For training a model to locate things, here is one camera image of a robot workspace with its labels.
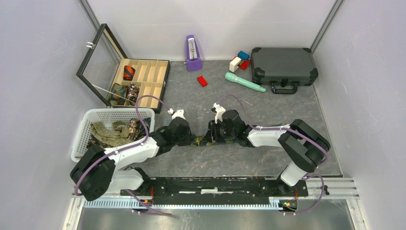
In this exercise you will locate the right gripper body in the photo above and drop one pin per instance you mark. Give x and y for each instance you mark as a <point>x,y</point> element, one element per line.
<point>219,131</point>

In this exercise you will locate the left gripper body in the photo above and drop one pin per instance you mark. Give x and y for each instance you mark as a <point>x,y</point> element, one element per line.
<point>185,139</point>

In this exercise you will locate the navy yellow floral tie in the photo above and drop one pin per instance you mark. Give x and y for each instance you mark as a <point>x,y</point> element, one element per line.
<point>200,142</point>

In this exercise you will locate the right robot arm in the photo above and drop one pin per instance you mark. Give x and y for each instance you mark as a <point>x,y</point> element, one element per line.
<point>305,146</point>

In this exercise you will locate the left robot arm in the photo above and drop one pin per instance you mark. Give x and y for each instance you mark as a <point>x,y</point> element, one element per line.
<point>101,171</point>

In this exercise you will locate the blue striped tie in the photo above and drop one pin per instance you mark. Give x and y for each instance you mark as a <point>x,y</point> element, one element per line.
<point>146,128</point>

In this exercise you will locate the brown floral tie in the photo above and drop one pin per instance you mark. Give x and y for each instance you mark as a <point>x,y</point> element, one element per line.
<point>135,128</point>

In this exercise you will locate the mint green flashlight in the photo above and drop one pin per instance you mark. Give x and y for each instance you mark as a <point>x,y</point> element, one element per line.
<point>234,78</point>

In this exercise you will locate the red toy brick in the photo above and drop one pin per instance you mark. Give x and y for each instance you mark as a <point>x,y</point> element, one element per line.
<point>202,81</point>

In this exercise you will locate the olive green tie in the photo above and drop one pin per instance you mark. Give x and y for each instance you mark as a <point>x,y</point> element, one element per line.
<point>118,135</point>

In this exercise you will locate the dark floral rolled tie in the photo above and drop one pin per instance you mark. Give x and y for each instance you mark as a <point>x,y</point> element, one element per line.
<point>132,94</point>

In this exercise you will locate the white toy block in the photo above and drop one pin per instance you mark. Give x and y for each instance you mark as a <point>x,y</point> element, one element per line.
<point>234,64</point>

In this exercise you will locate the red toy block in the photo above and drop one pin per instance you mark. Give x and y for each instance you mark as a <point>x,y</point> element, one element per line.
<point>244,64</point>

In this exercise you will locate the teal patterned rolled tie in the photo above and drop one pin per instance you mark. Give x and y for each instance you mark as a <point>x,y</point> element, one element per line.
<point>118,94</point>

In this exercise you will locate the purple metronome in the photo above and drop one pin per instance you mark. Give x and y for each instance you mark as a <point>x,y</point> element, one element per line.
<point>193,59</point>

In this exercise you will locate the white plastic basket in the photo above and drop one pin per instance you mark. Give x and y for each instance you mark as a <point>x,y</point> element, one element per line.
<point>107,116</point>

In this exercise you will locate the blue toy brick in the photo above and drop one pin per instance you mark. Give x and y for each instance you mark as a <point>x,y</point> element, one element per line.
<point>243,55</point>

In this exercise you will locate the wooden tie organizer box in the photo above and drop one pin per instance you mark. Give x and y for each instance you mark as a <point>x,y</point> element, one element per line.
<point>103,65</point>

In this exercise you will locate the orange navy rolled tie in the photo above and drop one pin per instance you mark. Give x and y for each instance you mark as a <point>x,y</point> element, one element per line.
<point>129,73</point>

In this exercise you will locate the dark grey carrying case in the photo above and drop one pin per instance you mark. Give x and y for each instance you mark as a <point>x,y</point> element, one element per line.
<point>283,69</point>

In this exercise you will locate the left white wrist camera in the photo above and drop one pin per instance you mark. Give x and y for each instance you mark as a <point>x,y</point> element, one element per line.
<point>176,113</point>

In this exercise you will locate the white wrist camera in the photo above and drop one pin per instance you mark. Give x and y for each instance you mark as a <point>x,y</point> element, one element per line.
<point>218,110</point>
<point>176,113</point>

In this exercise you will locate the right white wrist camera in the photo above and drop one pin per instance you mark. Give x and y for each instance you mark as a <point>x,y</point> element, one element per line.
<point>218,110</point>

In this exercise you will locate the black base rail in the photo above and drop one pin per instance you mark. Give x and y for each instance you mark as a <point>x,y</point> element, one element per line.
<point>216,190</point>

